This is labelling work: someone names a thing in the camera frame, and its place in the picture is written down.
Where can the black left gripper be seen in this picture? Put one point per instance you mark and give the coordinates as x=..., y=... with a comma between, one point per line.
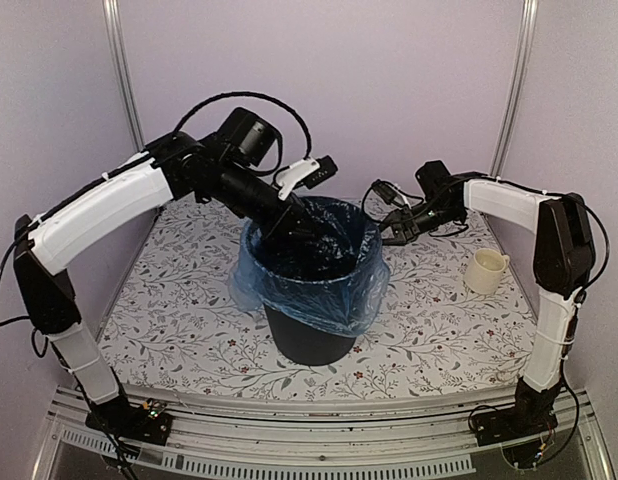
x=282, y=226

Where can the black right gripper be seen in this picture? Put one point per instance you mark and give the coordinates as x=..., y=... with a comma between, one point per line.
x=395, y=217

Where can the blue plastic trash bag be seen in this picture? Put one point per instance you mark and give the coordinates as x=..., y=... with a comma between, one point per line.
x=309, y=280

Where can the dark grey trash bin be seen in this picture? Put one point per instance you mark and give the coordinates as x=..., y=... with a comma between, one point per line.
x=311, y=335

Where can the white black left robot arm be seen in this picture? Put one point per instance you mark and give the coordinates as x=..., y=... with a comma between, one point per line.
x=45, y=248

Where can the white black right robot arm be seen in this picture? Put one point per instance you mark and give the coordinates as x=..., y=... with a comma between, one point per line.
x=564, y=256

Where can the cream ceramic mug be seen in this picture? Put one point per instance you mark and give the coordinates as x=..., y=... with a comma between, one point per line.
x=485, y=271

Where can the floral patterned table mat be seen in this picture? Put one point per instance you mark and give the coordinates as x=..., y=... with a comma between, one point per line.
x=175, y=327

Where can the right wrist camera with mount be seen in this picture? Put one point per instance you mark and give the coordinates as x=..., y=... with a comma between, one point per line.
x=390, y=194

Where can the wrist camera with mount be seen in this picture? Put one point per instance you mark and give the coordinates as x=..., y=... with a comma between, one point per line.
x=390, y=194
x=307, y=173

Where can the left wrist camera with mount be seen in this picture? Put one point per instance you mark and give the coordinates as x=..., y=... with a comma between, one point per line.
x=307, y=173

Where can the right aluminium corner post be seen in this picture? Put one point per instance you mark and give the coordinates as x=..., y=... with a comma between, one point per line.
x=520, y=69

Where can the aluminium corner post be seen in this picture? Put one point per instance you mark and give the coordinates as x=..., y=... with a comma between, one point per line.
x=520, y=69
x=113, y=26

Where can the left aluminium corner post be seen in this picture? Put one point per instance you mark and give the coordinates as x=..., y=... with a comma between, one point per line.
x=113, y=26

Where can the aluminium front rail frame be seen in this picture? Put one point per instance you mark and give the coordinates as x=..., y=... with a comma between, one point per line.
x=421, y=438

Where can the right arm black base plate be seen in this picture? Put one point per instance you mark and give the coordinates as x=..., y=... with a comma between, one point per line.
x=492, y=425

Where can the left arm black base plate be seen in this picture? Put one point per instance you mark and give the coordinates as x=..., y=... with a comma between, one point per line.
x=148, y=423

